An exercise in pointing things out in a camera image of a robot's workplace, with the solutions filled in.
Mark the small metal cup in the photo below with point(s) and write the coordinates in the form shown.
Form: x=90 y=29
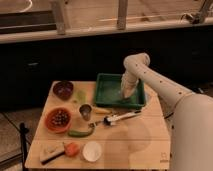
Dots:
x=85 y=111

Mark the light green toy vegetable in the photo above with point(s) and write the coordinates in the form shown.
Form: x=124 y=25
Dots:
x=80 y=96

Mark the green chili pepper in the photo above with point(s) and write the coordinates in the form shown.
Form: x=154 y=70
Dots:
x=80 y=134

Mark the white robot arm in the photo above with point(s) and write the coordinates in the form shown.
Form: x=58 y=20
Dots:
x=192 y=136

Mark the orange bowl with contents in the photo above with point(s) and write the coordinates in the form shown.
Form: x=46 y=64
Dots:
x=58 y=120

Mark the orange toy carrot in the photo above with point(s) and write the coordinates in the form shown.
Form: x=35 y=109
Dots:
x=71 y=149

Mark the wooden folding table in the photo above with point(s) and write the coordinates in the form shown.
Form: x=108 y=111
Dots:
x=142 y=142

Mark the white handled kitchen tool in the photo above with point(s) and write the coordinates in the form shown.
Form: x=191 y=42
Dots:
x=111 y=120

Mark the yellow toy banana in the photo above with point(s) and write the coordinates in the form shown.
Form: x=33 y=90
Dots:
x=99 y=110

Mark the green plastic tray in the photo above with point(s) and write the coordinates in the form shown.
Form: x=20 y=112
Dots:
x=108 y=93

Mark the dark red bowl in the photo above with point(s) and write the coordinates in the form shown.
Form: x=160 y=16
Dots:
x=63 y=90

